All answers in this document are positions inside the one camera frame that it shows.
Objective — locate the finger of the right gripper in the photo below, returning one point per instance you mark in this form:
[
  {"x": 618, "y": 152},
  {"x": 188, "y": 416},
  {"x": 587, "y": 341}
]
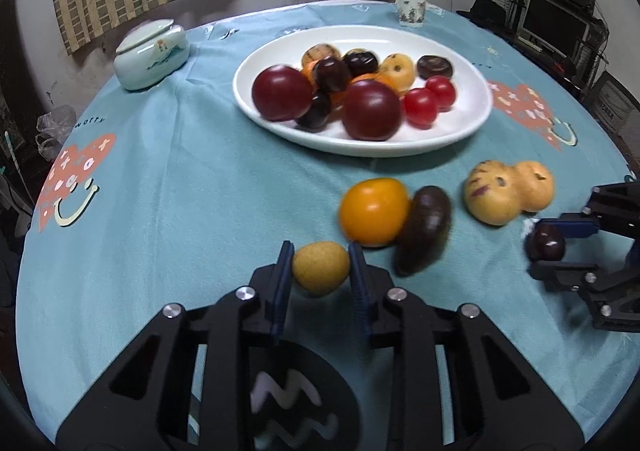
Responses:
[
  {"x": 557, "y": 276},
  {"x": 572, "y": 226}
]

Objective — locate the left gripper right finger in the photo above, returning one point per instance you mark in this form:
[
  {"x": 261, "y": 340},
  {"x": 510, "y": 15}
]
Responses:
[{"x": 458, "y": 382}]

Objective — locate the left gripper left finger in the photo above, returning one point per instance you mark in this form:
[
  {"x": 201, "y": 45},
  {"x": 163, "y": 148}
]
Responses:
[{"x": 184, "y": 381}]

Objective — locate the dark brown passion fruit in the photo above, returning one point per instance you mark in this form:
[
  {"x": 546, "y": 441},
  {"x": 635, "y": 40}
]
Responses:
[{"x": 424, "y": 234}]

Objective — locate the red cherry tomato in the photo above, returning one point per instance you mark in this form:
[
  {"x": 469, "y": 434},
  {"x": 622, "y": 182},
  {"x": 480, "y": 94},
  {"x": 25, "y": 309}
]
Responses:
[
  {"x": 443, "y": 90},
  {"x": 420, "y": 106}
]

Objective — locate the small yellow round fruit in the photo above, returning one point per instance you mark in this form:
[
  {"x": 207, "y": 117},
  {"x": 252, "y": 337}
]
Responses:
[{"x": 320, "y": 267}]

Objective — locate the smaller yellow orange melon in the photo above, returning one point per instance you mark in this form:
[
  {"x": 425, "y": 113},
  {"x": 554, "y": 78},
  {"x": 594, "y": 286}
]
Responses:
[{"x": 535, "y": 185}]

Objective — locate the large striped yellow melon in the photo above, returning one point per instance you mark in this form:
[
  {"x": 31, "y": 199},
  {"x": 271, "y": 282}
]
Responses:
[{"x": 490, "y": 193}]

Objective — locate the black metal shelf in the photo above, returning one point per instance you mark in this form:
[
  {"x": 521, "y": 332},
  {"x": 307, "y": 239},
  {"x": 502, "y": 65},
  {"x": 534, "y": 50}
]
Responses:
[{"x": 575, "y": 73}]

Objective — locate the white oval plate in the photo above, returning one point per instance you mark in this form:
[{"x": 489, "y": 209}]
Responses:
[{"x": 471, "y": 109}]

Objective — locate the red cherry tomato on plate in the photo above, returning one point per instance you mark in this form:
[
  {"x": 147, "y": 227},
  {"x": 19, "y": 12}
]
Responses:
[{"x": 443, "y": 90}]

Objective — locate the orange persimmon fruit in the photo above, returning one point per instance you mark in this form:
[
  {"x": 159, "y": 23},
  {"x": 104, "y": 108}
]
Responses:
[{"x": 373, "y": 211}]

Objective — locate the black computer monitor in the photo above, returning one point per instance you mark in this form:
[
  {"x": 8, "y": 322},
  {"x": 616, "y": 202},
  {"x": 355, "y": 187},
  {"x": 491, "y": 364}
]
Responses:
[{"x": 548, "y": 24}]

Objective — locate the teal printed tablecloth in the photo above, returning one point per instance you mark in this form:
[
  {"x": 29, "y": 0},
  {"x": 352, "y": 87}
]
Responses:
[{"x": 173, "y": 194}]

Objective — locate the dark brown flat fruit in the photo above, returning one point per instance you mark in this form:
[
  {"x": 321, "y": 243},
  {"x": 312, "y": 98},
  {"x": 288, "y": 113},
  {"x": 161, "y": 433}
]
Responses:
[{"x": 434, "y": 65}]

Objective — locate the large red plum front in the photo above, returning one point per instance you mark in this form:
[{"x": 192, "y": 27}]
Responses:
[{"x": 371, "y": 111}]

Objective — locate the large red plum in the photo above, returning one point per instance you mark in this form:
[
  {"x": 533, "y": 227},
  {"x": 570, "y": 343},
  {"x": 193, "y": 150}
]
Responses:
[
  {"x": 282, "y": 93},
  {"x": 371, "y": 111}
]

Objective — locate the yellow round fruit on plate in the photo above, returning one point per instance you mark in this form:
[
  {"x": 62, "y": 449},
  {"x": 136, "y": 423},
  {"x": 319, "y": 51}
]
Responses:
[{"x": 400, "y": 70}]

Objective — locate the orange mandarin right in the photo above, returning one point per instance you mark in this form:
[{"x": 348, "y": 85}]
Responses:
[{"x": 338, "y": 97}]

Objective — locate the orange mandarin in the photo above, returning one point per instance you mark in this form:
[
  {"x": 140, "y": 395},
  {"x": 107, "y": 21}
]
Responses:
[
  {"x": 338, "y": 97},
  {"x": 308, "y": 72}
]

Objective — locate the dark mangosteen on plate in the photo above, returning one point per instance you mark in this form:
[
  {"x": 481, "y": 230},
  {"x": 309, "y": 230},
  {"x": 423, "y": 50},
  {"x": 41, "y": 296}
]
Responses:
[{"x": 360, "y": 62}]

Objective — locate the white printed paper cup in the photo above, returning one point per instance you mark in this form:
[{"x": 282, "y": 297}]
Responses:
[{"x": 411, "y": 13}]

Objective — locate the small dark plum on plate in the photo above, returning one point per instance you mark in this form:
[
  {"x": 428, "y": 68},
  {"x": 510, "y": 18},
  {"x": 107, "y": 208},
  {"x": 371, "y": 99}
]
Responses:
[{"x": 318, "y": 114}]

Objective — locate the crumpled plastic bag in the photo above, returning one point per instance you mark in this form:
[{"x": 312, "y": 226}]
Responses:
[{"x": 53, "y": 129}]

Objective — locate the orange mandarin left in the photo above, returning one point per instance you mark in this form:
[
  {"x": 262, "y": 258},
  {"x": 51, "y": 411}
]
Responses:
[{"x": 308, "y": 72}]

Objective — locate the striped tan fruit on plate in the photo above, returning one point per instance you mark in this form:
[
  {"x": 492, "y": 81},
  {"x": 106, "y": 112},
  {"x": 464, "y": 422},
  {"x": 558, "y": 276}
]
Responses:
[{"x": 319, "y": 52}]

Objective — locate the large red plum left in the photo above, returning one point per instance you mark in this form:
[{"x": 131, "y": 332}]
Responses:
[{"x": 282, "y": 93}]

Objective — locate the pale green lidded jar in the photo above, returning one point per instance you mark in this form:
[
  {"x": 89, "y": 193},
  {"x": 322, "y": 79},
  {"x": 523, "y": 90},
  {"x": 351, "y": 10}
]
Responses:
[{"x": 149, "y": 53}]

